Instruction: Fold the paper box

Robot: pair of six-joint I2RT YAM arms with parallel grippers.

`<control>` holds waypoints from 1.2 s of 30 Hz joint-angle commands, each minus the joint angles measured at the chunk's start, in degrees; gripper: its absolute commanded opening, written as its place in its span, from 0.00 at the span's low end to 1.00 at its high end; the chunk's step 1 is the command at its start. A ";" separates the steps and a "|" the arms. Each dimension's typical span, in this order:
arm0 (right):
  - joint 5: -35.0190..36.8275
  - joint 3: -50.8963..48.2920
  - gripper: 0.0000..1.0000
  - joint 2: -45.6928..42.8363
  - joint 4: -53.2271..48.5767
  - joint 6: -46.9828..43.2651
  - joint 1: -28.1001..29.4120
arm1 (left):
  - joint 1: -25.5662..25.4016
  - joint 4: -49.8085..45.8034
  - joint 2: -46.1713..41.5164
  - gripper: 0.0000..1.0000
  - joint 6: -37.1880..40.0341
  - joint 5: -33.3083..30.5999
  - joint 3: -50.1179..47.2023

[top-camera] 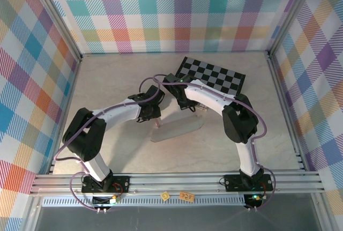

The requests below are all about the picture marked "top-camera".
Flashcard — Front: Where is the slotted grey cable duct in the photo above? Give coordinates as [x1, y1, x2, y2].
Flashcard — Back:
[41, 195, 247, 207]

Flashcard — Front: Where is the wide aluminium mounting rail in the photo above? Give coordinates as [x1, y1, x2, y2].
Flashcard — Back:
[29, 170, 326, 196]

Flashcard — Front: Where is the pink paper box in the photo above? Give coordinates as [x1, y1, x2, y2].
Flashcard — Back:
[149, 115, 205, 143]

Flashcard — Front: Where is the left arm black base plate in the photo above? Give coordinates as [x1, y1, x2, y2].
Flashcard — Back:
[81, 175, 131, 194]

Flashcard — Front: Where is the left front aluminium frame post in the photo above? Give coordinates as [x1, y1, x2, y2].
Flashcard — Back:
[21, 195, 43, 231]

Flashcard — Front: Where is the aluminium frame post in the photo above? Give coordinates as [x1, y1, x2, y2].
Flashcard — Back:
[312, 193, 329, 231]
[26, 0, 83, 63]
[21, 195, 43, 231]
[266, 0, 322, 59]

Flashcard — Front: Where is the rear aluminium frame rail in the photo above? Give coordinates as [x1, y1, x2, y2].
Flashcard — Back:
[80, 50, 270, 56]

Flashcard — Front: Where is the right side aluminium frame rail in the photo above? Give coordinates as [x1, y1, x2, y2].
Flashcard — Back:
[267, 53, 308, 173]

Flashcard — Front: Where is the left rear aluminium frame post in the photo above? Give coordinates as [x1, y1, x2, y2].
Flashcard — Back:
[26, 0, 83, 63]

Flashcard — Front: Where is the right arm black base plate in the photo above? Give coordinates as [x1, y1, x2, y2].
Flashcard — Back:
[223, 173, 274, 192]

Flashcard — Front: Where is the black grey folding chessboard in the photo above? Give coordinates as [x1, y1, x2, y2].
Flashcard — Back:
[176, 56, 246, 95]

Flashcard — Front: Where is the right rear aluminium frame post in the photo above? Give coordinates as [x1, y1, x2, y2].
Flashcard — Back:
[266, 0, 322, 59]

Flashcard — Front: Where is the aluminium frame rail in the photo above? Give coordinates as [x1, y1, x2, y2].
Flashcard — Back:
[80, 50, 270, 56]
[267, 53, 308, 173]

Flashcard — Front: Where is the right front aluminium frame post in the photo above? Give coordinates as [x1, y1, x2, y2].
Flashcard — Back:
[312, 193, 329, 231]

